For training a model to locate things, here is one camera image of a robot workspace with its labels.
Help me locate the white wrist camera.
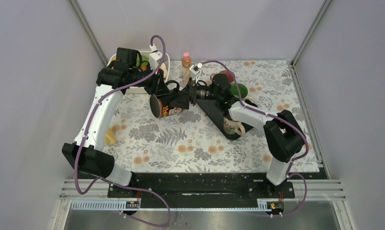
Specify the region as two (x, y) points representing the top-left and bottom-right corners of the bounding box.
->
(189, 62), (203, 84)
(148, 44), (163, 70)

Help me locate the yellow toy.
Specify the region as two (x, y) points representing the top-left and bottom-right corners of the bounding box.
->
(105, 128), (117, 144)

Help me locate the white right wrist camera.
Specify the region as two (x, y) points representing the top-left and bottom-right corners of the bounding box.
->
(189, 62), (203, 84)

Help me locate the pink glass mug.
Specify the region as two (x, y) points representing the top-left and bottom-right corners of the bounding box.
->
(210, 70), (236, 85)

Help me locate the right small control board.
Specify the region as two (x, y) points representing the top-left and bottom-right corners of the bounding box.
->
(269, 203), (284, 210)

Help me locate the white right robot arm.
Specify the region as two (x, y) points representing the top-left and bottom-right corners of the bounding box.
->
(169, 74), (307, 197)

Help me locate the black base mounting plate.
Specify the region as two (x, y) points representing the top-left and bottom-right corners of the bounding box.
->
(111, 172), (291, 208)

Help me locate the cream floral mug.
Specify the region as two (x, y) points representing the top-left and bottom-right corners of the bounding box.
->
(223, 117), (246, 136)

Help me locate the left small control board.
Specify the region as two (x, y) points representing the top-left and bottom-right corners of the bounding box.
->
(125, 200), (140, 209)

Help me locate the white slotted cable duct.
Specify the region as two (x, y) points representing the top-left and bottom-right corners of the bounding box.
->
(70, 198), (285, 212)

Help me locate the black mug with tan rim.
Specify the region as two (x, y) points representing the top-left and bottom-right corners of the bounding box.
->
(149, 80), (183, 118)

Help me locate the aluminium frame rail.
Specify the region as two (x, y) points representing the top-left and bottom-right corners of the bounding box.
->
(58, 179), (346, 203)

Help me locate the pink drink bottle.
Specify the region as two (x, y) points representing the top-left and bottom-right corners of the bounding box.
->
(181, 52), (192, 84)

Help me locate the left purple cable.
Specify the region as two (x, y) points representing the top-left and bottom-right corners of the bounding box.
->
(73, 34), (173, 228)

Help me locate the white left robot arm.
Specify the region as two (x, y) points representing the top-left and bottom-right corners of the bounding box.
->
(62, 45), (166, 197)

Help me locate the small control board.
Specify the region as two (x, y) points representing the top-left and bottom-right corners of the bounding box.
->
(269, 203), (284, 210)
(125, 200), (140, 209)

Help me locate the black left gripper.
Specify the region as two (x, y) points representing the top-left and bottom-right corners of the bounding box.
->
(130, 63), (171, 96)

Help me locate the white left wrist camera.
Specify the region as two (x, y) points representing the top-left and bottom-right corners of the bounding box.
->
(148, 44), (163, 70)

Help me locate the white plastic vegetable tub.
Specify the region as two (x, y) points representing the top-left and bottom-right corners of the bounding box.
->
(108, 50), (171, 93)

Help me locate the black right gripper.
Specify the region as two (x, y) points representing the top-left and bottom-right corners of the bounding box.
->
(170, 78), (221, 110)

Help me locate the beige upside-down mug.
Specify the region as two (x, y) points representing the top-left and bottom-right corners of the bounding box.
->
(231, 83), (255, 104)

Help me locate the black serving tray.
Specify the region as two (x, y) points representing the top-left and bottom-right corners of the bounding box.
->
(197, 97), (241, 140)

